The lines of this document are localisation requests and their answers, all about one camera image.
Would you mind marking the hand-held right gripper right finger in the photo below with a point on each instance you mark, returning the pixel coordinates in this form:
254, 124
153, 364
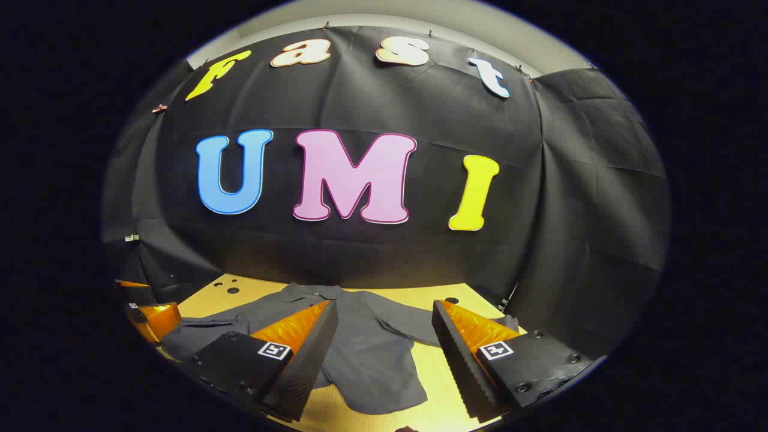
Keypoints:
462, 360

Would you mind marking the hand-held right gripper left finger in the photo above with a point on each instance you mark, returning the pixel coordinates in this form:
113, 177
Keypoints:
306, 366

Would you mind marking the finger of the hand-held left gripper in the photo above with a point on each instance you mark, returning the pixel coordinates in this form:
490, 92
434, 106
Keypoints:
133, 284
159, 321

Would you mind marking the grey button shirt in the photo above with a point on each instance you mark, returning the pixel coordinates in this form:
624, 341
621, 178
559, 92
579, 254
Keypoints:
372, 354

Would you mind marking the black backdrop cloth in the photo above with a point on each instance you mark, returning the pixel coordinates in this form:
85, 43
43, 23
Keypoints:
420, 108

